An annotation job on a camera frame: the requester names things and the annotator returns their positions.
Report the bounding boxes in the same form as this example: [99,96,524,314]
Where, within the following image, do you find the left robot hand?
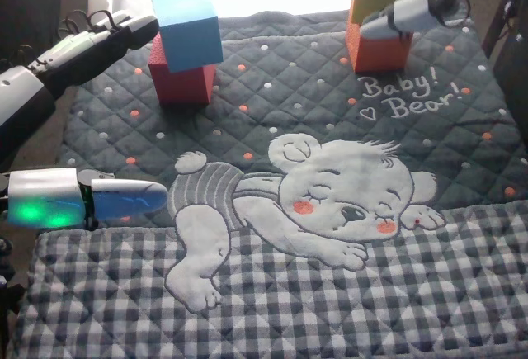
[0,9,161,148]

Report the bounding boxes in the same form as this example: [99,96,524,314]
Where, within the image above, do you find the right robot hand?
[360,0,494,41]

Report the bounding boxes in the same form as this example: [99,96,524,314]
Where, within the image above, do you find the blue foam cube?
[149,0,224,74]

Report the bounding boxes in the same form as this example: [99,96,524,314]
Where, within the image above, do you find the orange foam cube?
[346,0,413,74]

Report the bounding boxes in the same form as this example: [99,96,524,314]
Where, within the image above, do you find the red foam cube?
[148,32,217,106]

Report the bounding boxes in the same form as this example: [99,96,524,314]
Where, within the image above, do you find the grey bear print quilt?
[6,7,528,359]

